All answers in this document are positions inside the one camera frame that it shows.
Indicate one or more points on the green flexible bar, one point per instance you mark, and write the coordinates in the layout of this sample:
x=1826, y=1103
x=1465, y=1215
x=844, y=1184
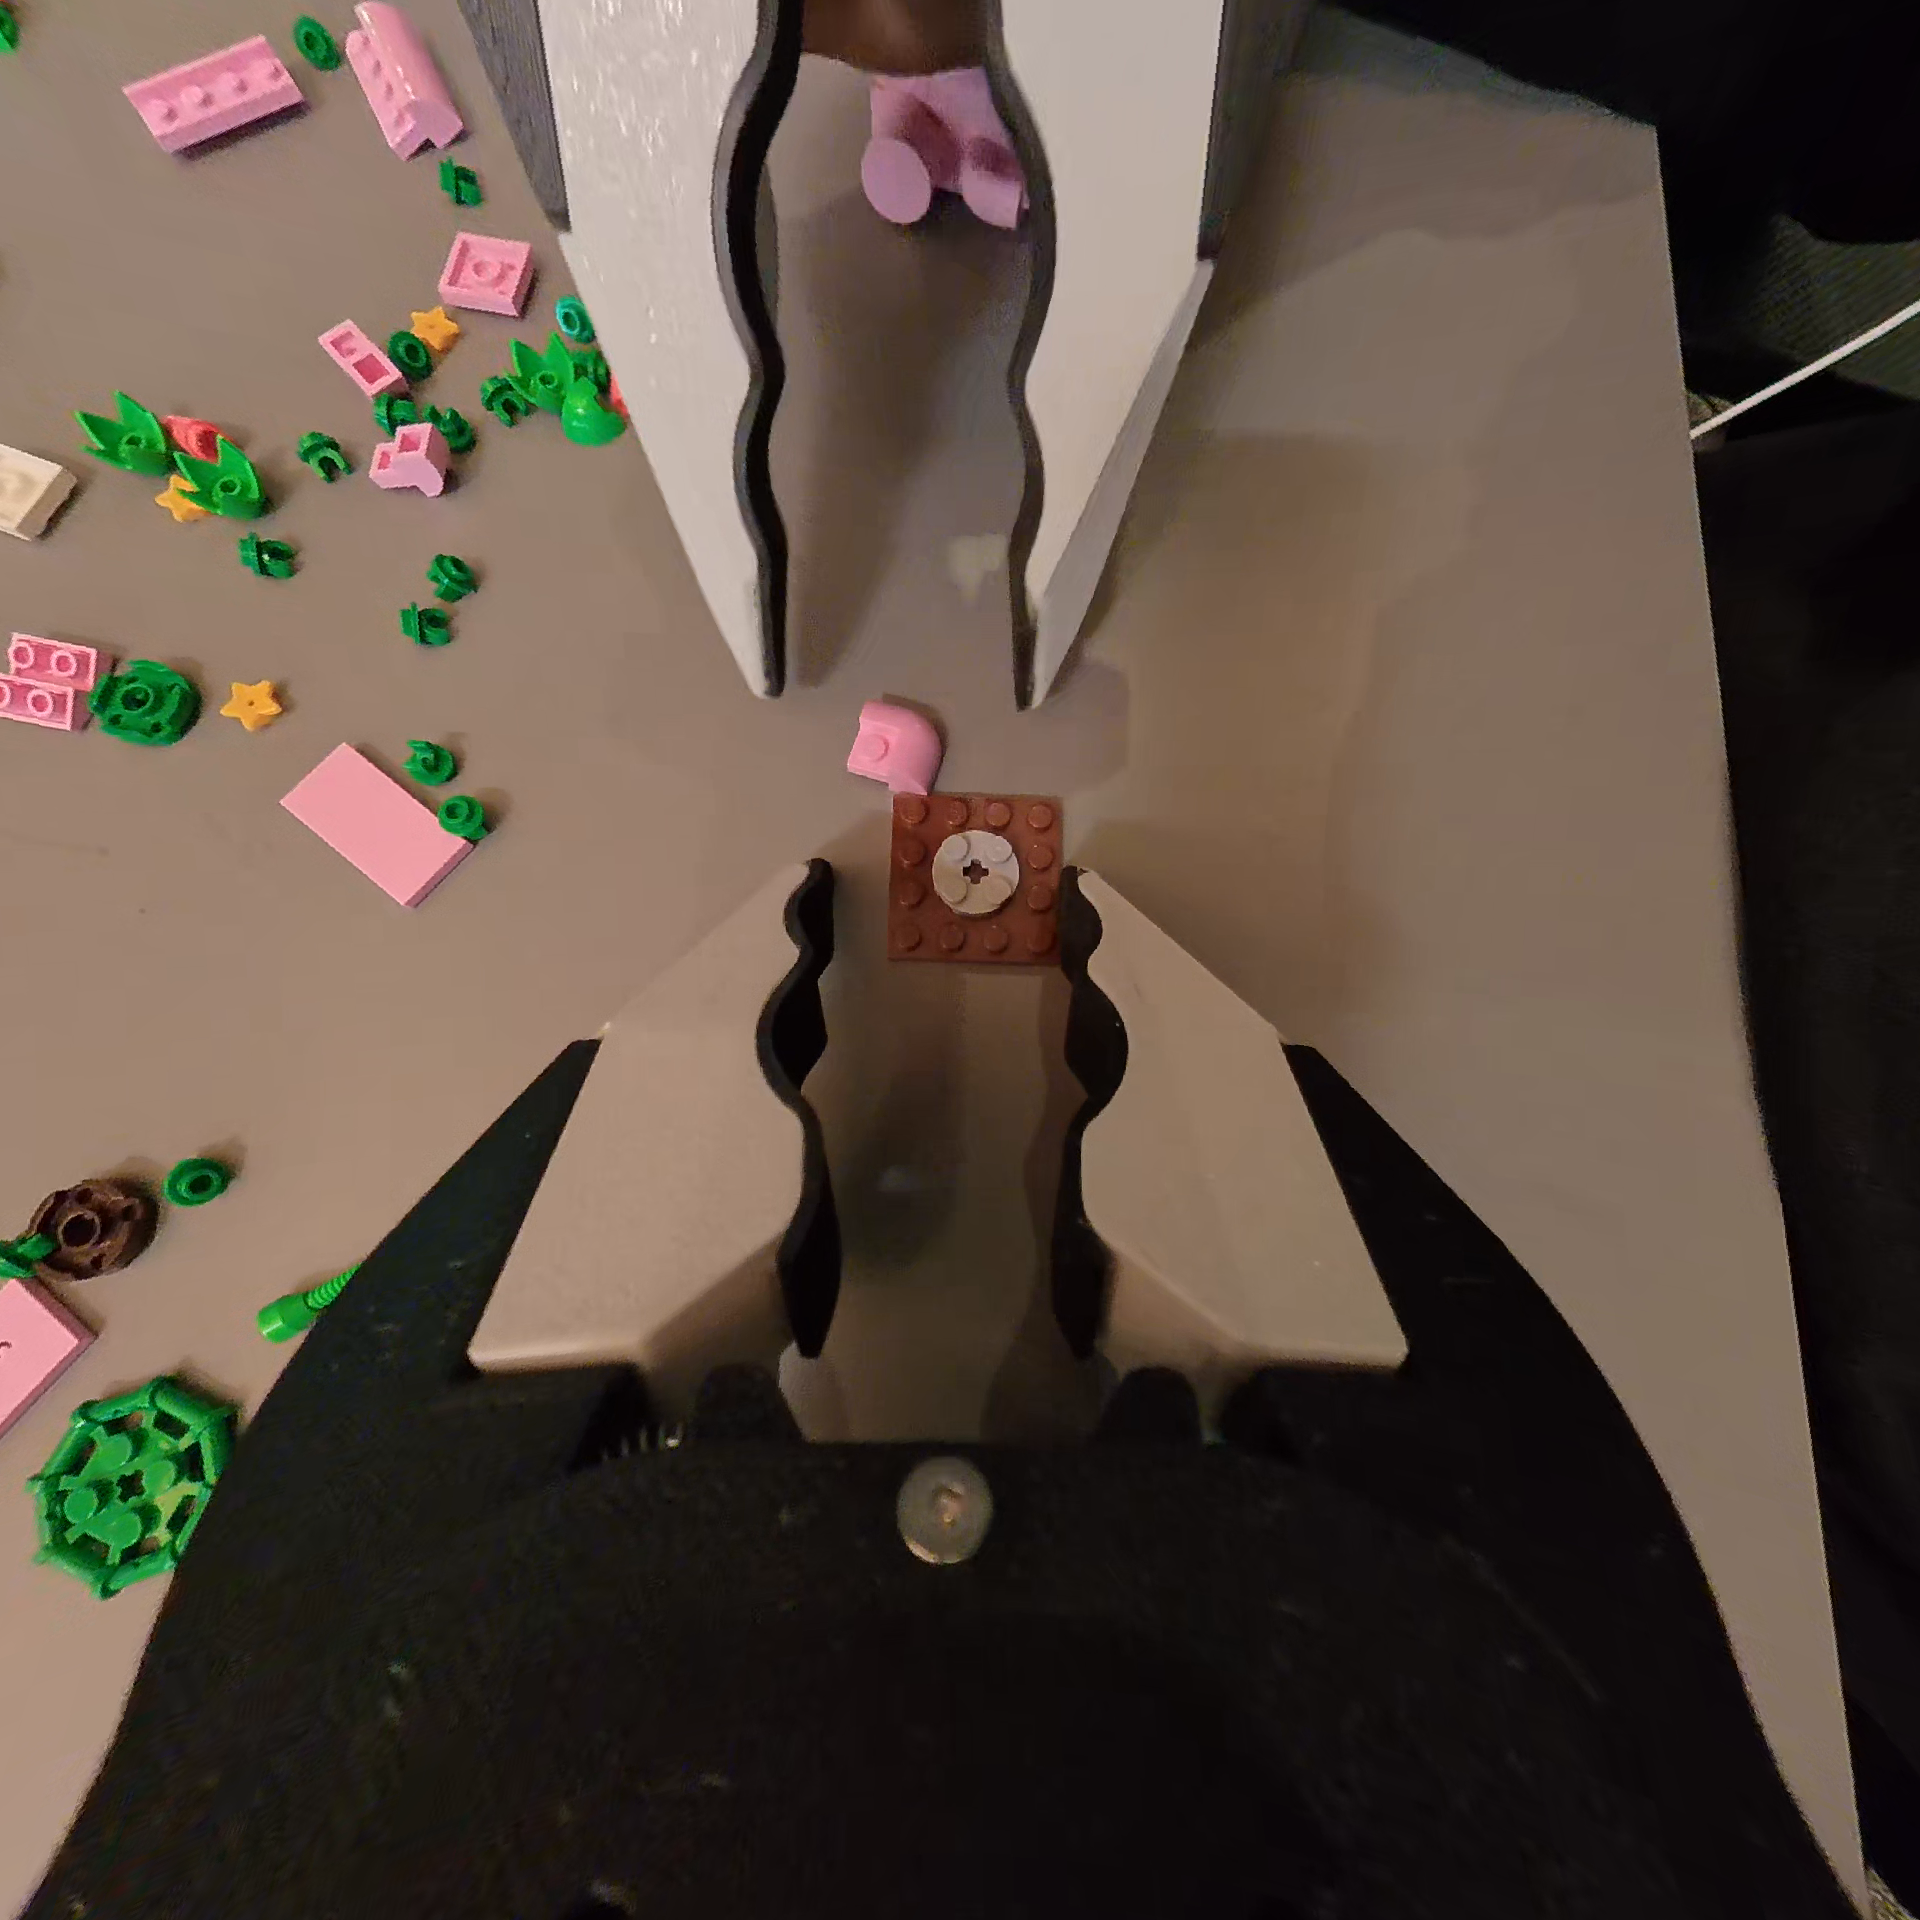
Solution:
x=294, y=1313

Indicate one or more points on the person's right hand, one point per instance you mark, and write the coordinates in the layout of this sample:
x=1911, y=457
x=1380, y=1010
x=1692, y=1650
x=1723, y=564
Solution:
x=902, y=33

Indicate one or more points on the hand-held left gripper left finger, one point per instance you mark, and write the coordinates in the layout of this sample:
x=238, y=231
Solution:
x=646, y=1201

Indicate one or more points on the green spiky leaf element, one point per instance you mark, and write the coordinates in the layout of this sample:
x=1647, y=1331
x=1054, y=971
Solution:
x=130, y=437

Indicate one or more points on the pink square brick base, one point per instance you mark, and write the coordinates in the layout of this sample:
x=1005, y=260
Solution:
x=932, y=143

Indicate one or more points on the white square plate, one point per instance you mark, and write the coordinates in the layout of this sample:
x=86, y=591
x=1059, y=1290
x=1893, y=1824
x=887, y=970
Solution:
x=30, y=492

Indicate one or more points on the pink square jumper plate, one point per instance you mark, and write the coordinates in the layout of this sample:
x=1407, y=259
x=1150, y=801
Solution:
x=486, y=274

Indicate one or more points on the pink curved brick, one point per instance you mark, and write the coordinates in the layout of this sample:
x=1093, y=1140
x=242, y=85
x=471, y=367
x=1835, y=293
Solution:
x=885, y=744

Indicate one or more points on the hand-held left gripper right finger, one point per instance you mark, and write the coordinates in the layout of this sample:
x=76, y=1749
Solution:
x=1245, y=1201

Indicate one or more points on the small grey piece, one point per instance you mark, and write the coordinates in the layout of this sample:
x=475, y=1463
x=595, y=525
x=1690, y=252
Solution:
x=993, y=887

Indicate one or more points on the person's black clothing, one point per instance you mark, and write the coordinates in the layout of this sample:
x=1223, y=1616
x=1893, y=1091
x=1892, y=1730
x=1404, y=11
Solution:
x=1829, y=1050

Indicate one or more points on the green octagonal web piece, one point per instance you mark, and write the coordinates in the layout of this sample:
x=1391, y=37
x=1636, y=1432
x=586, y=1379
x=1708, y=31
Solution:
x=130, y=1484

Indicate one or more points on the brown square studded plate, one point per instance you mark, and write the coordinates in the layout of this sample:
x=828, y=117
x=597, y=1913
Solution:
x=915, y=938

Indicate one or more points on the pink stepped studded plate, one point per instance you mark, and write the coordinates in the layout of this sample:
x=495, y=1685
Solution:
x=45, y=682

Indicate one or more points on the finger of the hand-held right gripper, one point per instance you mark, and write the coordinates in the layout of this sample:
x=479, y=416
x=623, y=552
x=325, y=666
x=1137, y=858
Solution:
x=1126, y=195
x=646, y=225

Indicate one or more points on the pink flat rectangular tile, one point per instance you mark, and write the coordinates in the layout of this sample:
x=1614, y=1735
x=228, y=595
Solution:
x=375, y=826

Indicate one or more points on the pink face tile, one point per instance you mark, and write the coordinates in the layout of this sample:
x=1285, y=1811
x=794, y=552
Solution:
x=30, y=1348

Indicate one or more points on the dark brown round plate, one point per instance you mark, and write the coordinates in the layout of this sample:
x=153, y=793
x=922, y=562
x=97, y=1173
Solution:
x=130, y=1231

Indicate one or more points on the green round studded plate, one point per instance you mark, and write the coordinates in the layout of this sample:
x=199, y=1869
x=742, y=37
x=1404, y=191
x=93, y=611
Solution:
x=121, y=721

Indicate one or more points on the small green stem piece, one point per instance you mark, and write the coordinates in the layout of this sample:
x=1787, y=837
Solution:
x=574, y=319

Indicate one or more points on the pink half cylinder brick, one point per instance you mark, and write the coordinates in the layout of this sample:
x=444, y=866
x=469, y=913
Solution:
x=403, y=76

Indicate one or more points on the yellow star piece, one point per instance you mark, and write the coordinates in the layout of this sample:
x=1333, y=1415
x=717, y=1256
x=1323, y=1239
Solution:
x=182, y=501
x=435, y=330
x=252, y=704

